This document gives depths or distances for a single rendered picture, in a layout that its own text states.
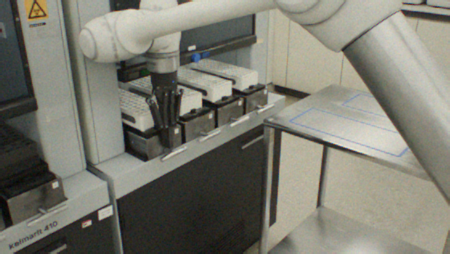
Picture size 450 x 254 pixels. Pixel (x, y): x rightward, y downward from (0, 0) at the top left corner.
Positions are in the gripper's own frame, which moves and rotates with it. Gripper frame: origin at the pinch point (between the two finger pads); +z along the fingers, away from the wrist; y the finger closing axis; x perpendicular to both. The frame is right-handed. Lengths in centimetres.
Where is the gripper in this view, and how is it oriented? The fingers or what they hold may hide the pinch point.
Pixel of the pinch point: (167, 136)
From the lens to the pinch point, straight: 126.6
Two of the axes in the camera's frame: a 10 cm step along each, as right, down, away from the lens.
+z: 0.0, 9.1, 4.2
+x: 7.5, 2.7, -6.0
